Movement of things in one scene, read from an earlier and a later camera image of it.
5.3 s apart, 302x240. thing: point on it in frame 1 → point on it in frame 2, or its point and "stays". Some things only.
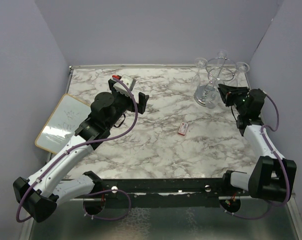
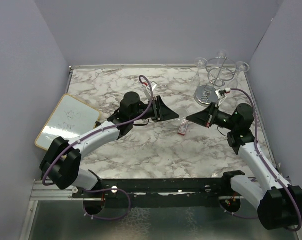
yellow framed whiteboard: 59,127 stays
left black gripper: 132,108 → 164,112
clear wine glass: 222,54 stays
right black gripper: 224,90 → 207,117
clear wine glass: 212,97 → 182,113
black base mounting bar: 162,192 stays
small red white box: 183,128 stays
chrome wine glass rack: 221,68 stays
